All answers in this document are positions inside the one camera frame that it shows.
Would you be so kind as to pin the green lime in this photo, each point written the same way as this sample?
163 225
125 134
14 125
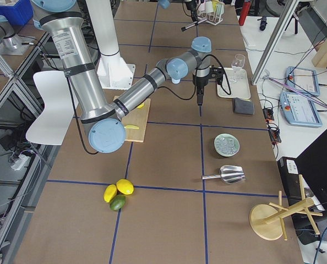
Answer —
117 202

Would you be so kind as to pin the light blue cup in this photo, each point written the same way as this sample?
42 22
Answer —
175 81

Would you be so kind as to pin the yellow lemon half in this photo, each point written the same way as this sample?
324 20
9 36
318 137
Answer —
141 105

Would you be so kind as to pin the grey folded cloth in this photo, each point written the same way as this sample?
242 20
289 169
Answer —
241 106

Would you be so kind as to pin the steel muddler with black tip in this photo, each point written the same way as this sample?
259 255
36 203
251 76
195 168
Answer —
194 24

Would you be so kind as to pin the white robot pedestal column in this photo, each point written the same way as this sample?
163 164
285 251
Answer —
113 71

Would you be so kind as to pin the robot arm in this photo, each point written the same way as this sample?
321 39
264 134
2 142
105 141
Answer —
190 5
102 120

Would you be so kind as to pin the cream bear tray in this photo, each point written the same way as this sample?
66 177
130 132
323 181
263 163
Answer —
239 89

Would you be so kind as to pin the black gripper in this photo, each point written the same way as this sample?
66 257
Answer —
199 82

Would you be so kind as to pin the wooden cutting board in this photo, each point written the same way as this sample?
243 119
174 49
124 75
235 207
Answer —
138 117

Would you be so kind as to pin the clear wine glass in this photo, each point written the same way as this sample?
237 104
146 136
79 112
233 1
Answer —
236 65

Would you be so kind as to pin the yellow plastic knife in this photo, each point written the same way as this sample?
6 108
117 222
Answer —
132 127

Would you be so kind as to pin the white wire cup rack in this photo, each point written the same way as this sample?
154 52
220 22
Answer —
211 11

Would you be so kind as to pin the blue teach pendant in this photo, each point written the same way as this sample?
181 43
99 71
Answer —
303 80
299 111

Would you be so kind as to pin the white chair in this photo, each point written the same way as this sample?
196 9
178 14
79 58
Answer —
51 126

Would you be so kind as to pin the green bowl of ice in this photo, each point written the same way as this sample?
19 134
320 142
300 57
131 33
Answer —
226 145

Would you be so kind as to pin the steel ice scoop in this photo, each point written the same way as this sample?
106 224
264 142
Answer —
228 174

